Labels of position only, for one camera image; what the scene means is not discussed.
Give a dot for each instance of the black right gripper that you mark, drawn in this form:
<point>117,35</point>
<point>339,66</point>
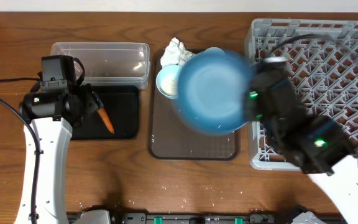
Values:
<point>257,97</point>

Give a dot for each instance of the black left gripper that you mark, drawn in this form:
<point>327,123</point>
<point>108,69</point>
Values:
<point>87,100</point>

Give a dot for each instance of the large blue plate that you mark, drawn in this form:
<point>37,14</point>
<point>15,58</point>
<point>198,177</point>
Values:
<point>211,88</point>

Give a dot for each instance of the light blue rice bowl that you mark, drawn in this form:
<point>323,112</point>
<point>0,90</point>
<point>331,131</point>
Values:
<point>167,79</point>

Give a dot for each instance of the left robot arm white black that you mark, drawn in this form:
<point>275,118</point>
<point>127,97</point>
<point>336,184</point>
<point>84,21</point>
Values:
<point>49,116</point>

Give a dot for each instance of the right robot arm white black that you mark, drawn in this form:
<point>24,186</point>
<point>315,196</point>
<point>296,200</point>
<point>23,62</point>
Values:
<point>316,144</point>

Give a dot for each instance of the grey dishwasher rack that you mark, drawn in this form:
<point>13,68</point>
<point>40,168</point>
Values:
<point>323,64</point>

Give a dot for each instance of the orange carrot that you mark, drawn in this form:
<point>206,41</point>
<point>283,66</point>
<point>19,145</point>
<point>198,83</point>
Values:
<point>105,118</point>

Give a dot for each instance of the black tray bin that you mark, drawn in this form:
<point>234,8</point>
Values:
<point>122,106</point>

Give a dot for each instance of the clear plastic bin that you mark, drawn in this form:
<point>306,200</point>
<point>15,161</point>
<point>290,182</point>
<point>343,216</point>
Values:
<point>110,63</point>

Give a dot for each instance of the light blue cup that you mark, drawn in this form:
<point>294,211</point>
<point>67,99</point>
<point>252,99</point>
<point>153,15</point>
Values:
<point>214,50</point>

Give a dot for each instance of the brown serving tray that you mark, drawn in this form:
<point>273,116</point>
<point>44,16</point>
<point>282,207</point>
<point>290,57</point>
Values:
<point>170,139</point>

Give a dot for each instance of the crumpled white paper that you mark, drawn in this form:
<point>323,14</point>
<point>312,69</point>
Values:
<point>175,54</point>

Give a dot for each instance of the black rail at table edge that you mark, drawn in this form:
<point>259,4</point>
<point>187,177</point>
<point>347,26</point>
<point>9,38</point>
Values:
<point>297,214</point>

